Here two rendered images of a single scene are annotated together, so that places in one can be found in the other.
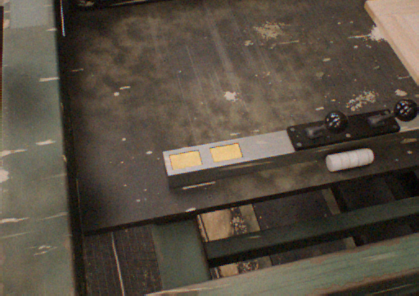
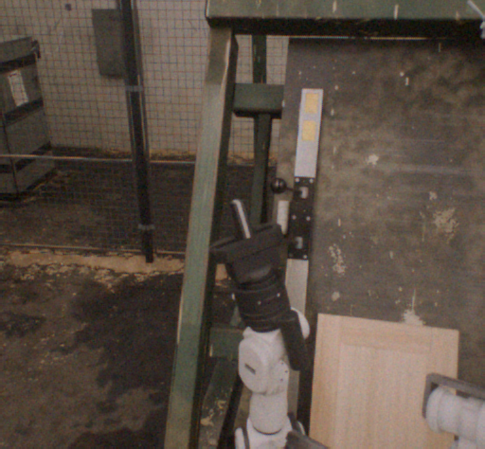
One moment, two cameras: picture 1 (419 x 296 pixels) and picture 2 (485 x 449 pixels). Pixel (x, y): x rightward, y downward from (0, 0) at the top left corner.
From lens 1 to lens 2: 0.88 m
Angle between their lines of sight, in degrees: 49
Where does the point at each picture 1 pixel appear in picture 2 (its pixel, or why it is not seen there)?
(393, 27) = (410, 333)
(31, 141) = not seen: outside the picture
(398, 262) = (199, 200)
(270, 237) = (260, 155)
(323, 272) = (207, 155)
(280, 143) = (304, 169)
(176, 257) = (262, 93)
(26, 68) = not seen: outside the picture
